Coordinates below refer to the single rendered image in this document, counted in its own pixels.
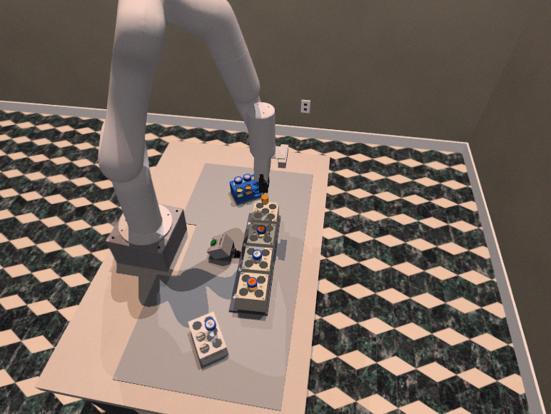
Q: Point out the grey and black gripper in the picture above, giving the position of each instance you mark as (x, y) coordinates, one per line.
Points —
(262, 168)

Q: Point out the grey bench mat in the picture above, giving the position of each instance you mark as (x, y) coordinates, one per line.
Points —
(161, 352)

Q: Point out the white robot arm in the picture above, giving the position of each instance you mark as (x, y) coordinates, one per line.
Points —
(137, 49)

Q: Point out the blue tube rack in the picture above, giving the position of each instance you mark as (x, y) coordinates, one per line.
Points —
(255, 192)

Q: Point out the grey tube rack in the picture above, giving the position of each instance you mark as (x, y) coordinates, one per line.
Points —
(209, 348)

